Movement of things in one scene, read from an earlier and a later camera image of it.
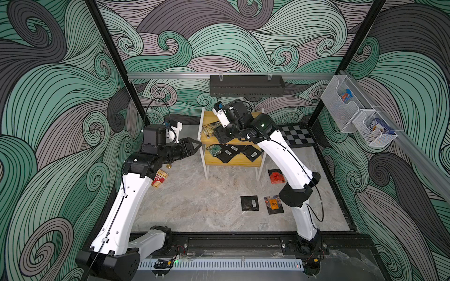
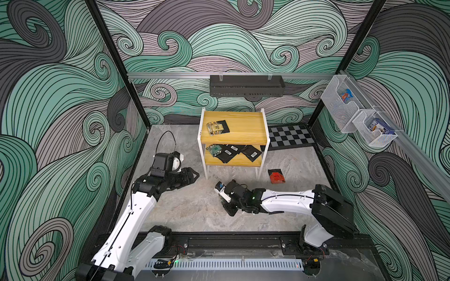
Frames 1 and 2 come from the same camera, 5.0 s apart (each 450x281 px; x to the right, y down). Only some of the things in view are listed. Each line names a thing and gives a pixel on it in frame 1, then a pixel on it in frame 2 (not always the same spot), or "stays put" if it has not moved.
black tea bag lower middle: (235, 149) stays put
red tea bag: (276, 176) stays put
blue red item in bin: (347, 96) stays put
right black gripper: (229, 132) -> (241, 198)
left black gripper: (186, 148) -> (186, 176)
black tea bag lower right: (251, 152) stays put
